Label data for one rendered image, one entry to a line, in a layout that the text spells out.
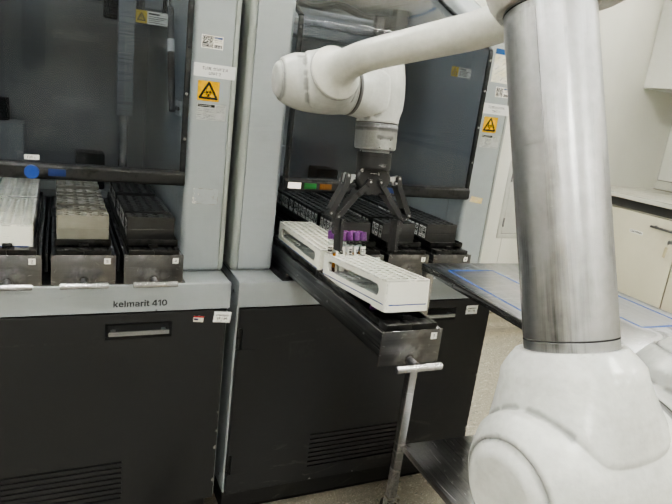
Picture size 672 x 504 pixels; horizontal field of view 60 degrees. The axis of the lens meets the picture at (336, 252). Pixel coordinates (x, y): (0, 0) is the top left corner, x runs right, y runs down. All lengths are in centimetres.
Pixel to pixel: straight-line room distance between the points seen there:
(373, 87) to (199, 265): 67
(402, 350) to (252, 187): 64
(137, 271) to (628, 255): 285
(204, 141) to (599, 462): 116
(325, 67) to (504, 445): 74
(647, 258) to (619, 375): 297
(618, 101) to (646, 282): 110
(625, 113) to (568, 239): 339
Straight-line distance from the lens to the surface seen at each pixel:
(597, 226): 66
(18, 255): 143
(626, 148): 408
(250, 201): 155
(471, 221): 190
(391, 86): 122
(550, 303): 65
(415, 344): 114
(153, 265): 144
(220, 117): 150
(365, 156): 123
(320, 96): 112
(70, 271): 143
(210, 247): 155
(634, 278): 365
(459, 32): 101
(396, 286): 111
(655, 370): 79
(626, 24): 394
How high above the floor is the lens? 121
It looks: 14 degrees down
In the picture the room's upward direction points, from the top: 7 degrees clockwise
